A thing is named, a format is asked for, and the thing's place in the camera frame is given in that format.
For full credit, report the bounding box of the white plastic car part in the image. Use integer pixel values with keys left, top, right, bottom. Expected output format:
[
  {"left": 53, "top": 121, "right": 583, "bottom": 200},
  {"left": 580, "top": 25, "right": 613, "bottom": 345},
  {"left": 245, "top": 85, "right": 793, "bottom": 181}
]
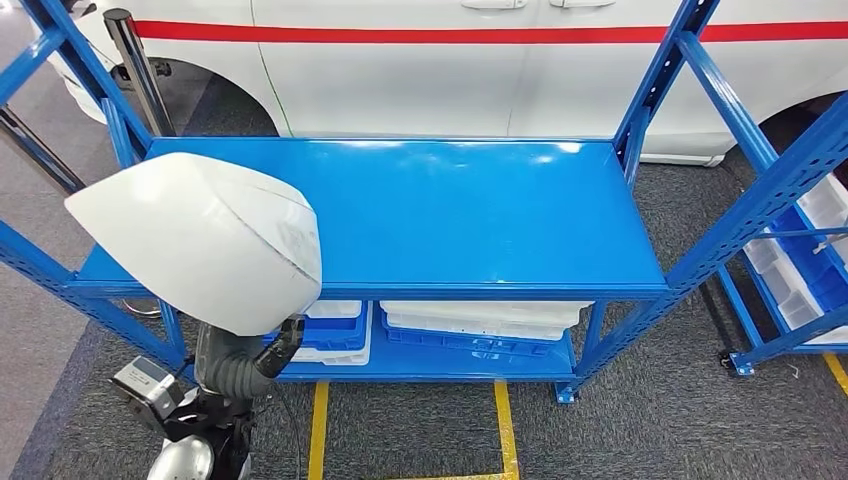
[{"left": 64, "top": 152, "right": 324, "bottom": 338}]

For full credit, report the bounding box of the blue plastic bin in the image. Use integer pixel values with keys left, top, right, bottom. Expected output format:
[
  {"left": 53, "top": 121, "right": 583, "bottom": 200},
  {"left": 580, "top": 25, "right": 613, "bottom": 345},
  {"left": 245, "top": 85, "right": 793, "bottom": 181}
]
[
  {"left": 382, "top": 324, "right": 571, "bottom": 359},
  {"left": 771, "top": 205, "right": 848, "bottom": 313},
  {"left": 264, "top": 304, "right": 370, "bottom": 352}
]

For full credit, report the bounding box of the grey metal bar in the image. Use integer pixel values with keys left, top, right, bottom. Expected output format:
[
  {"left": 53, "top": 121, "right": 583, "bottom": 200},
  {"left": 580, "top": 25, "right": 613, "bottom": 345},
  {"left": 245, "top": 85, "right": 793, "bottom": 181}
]
[{"left": 0, "top": 105, "right": 87, "bottom": 195}]

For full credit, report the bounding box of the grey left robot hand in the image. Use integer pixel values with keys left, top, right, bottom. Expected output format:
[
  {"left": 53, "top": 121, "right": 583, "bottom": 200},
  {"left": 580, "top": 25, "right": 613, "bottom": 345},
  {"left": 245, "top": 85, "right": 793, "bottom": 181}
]
[{"left": 196, "top": 317, "right": 307, "bottom": 380}]

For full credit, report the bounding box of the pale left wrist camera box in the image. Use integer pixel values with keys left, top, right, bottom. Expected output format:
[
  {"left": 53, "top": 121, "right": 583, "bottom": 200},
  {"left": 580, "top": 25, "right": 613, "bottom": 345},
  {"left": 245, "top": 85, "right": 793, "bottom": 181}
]
[{"left": 109, "top": 356, "right": 187, "bottom": 432}]

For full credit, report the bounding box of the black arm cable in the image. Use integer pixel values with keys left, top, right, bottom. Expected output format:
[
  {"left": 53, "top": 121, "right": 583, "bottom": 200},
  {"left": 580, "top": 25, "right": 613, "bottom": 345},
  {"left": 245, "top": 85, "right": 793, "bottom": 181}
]
[{"left": 270, "top": 390, "right": 304, "bottom": 480}]

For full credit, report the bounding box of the white car with red stripe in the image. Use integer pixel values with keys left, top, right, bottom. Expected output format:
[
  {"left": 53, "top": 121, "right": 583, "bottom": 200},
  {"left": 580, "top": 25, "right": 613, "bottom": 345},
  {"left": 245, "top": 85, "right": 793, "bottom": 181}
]
[{"left": 29, "top": 0, "right": 848, "bottom": 167}]

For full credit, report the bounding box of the blue metal shelf rack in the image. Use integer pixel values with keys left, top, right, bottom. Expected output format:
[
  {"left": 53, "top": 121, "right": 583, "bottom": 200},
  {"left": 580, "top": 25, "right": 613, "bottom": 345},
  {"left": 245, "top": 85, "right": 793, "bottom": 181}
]
[
  {"left": 717, "top": 172, "right": 848, "bottom": 379},
  {"left": 0, "top": 0, "right": 848, "bottom": 407}
]

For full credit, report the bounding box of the black metal pole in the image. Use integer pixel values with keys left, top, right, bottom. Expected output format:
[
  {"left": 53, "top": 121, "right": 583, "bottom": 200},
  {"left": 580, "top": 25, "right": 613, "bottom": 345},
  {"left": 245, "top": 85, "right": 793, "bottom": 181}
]
[{"left": 102, "top": 7, "right": 177, "bottom": 138}]

